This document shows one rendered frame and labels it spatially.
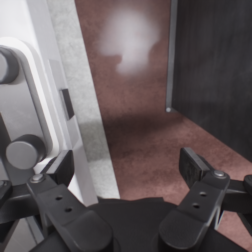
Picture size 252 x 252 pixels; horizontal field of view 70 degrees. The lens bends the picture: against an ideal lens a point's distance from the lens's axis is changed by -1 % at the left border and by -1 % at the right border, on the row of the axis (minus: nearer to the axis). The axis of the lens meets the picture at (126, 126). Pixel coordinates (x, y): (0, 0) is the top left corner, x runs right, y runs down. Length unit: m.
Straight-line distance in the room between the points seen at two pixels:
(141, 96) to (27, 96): 0.89
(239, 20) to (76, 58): 0.75
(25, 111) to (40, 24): 0.09
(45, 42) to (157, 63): 0.86
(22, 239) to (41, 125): 0.12
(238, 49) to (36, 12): 0.44
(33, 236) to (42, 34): 0.20
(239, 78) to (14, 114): 0.47
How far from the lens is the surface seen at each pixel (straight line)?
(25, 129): 0.18
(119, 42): 1.02
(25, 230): 0.23
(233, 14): 0.58
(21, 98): 0.18
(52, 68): 0.21
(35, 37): 0.20
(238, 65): 0.53
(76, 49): 1.05
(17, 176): 0.20
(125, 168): 1.17
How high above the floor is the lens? 1.02
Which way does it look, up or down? 73 degrees down
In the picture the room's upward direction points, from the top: 174 degrees clockwise
